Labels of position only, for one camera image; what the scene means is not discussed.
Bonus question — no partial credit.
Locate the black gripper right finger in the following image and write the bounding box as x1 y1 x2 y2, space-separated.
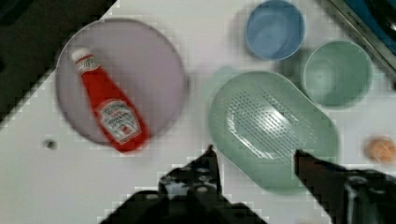
294 149 396 224

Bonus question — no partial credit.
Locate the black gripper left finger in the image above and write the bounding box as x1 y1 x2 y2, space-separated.
100 146 267 224

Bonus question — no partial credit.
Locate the green oval plastic strainer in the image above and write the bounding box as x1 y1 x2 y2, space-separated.
208 71 339 193

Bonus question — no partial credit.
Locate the orange half slice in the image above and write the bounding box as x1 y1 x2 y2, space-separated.
365 137 396 164

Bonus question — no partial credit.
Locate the red ketchup bottle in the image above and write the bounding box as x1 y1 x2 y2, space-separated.
71 49 150 152

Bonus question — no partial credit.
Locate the green bowl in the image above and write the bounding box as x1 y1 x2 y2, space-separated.
300 40 373 108

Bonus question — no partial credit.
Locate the lilac round plate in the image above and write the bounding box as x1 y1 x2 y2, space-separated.
55 19 188 146

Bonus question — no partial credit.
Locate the blue bowl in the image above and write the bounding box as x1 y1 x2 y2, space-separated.
245 0 305 61

